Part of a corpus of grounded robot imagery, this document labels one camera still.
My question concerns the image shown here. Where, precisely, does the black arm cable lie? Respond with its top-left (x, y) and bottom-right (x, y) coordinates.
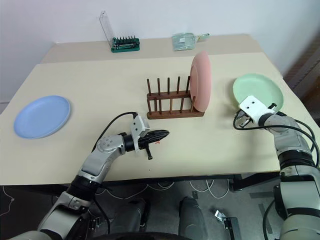
top-left (232, 111), bottom-right (320, 169)
top-left (91, 111), bottom-right (139, 154)

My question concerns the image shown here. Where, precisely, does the dark rounded robot leg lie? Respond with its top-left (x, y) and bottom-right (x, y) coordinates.
top-left (109, 198), bottom-right (151, 236)
top-left (178, 196), bottom-right (209, 240)

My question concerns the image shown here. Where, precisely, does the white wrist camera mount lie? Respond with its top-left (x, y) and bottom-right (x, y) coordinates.
top-left (238, 95), bottom-right (276, 125)
top-left (129, 115), bottom-right (151, 153)

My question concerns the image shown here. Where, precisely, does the metal floor bracket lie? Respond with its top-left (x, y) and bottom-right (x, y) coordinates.
top-left (214, 209), bottom-right (240, 240)

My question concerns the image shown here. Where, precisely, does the blue plate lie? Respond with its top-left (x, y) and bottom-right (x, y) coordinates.
top-left (13, 95), bottom-right (73, 140)

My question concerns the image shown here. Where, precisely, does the wooden dish rack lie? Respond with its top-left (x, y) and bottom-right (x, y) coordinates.
top-left (145, 76), bottom-right (205, 120)

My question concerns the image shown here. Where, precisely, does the green plate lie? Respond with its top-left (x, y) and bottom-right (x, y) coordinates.
top-left (232, 73), bottom-right (285, 114)

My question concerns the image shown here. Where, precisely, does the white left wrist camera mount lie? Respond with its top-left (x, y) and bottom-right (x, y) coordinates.
top-left (129, 115), bottom-right (151, 153)

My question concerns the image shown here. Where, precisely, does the green screwdriver bit set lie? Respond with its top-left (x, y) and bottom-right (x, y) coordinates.
top-left (110, 35), bottom-right (141, 54)

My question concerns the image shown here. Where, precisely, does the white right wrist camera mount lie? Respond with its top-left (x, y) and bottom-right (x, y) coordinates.
top-left (238, 95), bottom-right (276, 125)

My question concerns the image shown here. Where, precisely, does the pink plate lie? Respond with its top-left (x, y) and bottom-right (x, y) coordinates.
top-left (189, 50), bottom-right (212, 113)

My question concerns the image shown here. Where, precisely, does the clear plastic case lid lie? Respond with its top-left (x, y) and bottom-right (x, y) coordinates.
top-left (99, 10), bottom-right (114, 48)

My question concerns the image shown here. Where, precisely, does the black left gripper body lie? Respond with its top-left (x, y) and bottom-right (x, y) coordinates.
top-left (138, 132), bottom-right (155, 161)

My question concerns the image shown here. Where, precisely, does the black table frame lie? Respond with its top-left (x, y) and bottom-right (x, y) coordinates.
top-left (0, 172), bottom-right (281, 194)

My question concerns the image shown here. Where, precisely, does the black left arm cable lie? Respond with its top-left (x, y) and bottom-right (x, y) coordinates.
top-left (91, 111), bottom-right (139, 154)

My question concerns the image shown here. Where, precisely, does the white floor cable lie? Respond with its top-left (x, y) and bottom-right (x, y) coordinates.
top-left (94, 180), bottom-right (176, 201)
top-left (188, 178), bottom-right (230, 200)

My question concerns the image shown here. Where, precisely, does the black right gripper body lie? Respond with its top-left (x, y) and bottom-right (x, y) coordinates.
top-left (237, 111), bottom-right (255, 129)

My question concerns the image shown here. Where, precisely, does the clear plastic package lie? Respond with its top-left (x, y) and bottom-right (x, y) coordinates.
top-left (171, 32), bottom-right (199, 52)

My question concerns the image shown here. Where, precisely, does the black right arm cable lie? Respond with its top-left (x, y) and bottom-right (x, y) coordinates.
top-left (232, 111), bottom-right (320, 169)

